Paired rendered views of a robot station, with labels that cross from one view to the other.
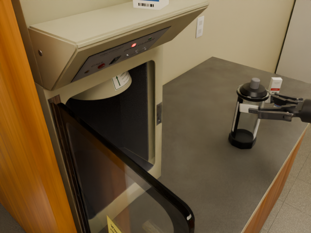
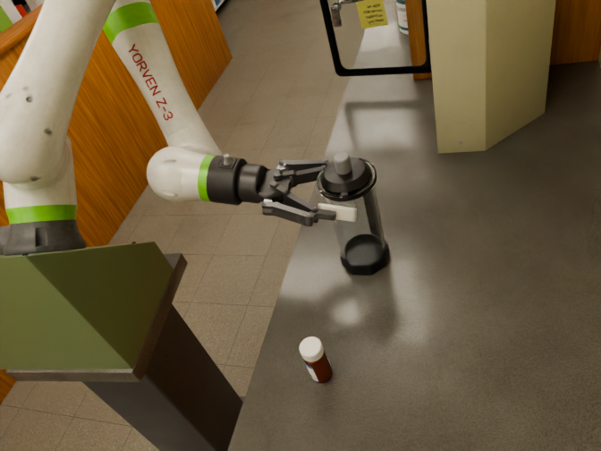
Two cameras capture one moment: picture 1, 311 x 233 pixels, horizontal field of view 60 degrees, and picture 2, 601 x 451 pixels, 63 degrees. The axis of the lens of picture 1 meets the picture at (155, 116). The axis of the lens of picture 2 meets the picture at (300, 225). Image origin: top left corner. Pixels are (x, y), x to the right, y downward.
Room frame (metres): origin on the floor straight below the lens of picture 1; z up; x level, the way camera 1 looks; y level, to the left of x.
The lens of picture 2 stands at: (1.47, -0.59, 1.71)
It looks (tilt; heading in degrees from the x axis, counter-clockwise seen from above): 42 degrees down; 168
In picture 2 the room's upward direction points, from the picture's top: 20 degrees counter-clockwise
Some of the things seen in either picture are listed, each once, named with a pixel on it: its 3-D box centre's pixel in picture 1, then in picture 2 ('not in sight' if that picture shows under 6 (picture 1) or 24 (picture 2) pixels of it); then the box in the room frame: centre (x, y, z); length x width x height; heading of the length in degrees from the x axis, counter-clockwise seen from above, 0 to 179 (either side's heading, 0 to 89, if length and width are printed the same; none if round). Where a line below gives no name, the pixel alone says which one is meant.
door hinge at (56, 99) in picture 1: (74, 178); not in sight; (0.40, 0.17, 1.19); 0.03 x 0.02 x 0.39; 140
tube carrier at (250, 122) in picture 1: (247, 116); (356, 217); (0.82, -0.34, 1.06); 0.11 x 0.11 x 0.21
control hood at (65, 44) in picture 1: (133, 39); not in sight; (0.48, 0.04, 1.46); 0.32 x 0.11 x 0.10; 140
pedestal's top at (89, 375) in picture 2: not in sight; (102, 313); (0.56, -0.91, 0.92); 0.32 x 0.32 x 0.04; 56
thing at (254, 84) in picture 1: (253, 88); (344, 171); (0.82, -0.34, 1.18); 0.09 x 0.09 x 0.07
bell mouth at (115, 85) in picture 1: (94, 71); not in sight; (0.59, 0.15, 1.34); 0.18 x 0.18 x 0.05
